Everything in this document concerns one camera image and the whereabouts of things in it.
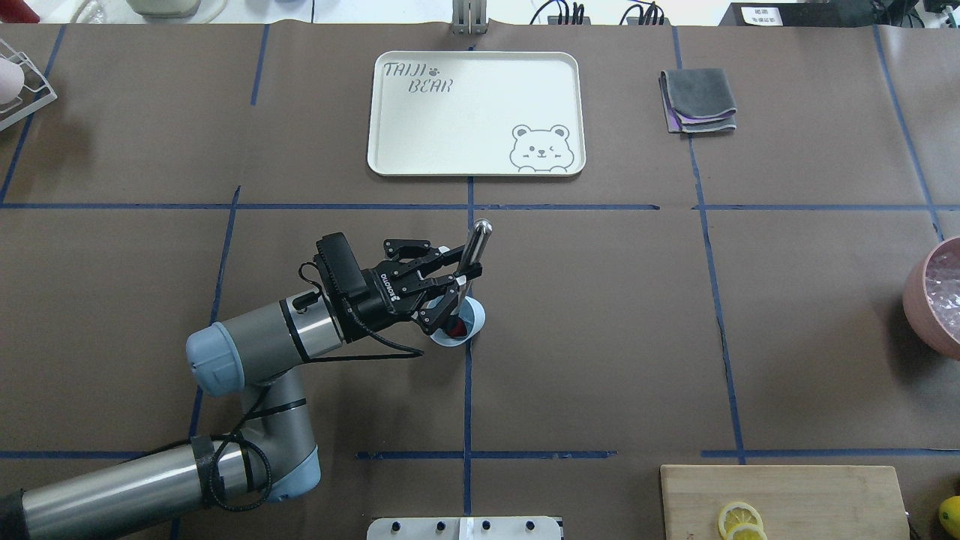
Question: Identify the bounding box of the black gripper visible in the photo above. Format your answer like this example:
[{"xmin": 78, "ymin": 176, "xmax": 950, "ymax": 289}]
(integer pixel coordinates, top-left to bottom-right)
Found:
[{"xmin": 330, "ymin": 238, "xmax": 482, "ymax": 342}]

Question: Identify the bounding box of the red strawberry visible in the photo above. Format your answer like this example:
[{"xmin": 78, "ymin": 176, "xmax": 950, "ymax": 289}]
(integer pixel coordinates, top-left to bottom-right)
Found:
[{"xmin": 445, "ymin": 319, "xmax": 469, "ymax": 338}]

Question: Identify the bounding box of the steel muddler with black cap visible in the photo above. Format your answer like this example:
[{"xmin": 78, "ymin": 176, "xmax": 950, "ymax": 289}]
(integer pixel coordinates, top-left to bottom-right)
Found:
[{"xmin": 456, "ymin": 218, "xmax": 493, "ymax": 311}]

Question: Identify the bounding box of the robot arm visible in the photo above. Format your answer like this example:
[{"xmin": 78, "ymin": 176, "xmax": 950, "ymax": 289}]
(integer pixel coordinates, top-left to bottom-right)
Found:
[{"xmin": 2, "ymin": 232, "xmax": 485, "ymax": 539}]

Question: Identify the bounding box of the light blue plastic cup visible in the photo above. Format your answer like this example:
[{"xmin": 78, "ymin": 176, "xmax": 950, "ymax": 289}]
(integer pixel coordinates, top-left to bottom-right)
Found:
[{"xmin": 430, "ymin": 296, "xmax": 486, "ymax": 347}]

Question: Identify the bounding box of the white cup rack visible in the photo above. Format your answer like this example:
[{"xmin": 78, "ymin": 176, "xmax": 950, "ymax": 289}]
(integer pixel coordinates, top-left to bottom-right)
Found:
[{"xmin": 1, "ymin": 40, "xmax": 59, "ymax": 132}]

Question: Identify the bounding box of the pink cup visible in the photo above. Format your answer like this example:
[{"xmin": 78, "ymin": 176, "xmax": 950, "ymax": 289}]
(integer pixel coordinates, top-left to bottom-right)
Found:
[{"xmin": 0, "ymin": 57, "xmax": 25, "ymax": 105}]

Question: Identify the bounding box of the pink bowl of ice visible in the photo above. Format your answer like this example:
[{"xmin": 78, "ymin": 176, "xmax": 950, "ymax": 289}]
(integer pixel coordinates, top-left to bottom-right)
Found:
[{"xmin": 902, "ymin": 236, "xmax": 959, "ymax": 360}]

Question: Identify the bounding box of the cream bear serving tray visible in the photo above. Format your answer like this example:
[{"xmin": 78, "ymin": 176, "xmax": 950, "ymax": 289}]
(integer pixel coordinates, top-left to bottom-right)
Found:
[{"xmin": 367, "ymin": 50, "xmax": 587, "ymax": 177}]

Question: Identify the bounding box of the grey folded cloth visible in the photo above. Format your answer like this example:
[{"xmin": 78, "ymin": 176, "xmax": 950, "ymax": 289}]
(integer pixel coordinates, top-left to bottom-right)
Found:
[{"xmin": 658, "ymin": 68, "xmax": 737, "ymax": 134}]

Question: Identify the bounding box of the lemon slices row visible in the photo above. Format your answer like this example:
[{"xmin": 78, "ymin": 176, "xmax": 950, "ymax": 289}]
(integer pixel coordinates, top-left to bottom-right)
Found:
[{"xmin": 717, "ymin": 500, "xmax": 768, "ymax": 539}]

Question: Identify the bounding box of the wooden cutting board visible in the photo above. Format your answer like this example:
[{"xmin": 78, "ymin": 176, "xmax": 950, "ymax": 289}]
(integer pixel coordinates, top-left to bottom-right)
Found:
[{"xmin": 659, "ymin": 464, "xmax": 910, "ymax": 539}]

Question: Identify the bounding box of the yellow lemon top left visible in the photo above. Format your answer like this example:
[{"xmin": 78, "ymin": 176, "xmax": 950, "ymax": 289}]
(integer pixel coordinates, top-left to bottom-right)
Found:
[{"xmin": 938, "ymin": 495, "xmax": 960, "ymax": 539}]

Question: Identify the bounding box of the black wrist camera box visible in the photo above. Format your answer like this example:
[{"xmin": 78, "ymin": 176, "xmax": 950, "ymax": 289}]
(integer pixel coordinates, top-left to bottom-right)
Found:
[{"xmin": 314, "ymin": 232, "xmax": 369, "ymax": 303}]

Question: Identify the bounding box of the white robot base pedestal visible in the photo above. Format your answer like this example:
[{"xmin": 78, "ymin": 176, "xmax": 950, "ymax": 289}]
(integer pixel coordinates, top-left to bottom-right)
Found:
[{"xmin": 366, "ymin": 515, "xmax": 565, "ymax": 539}]

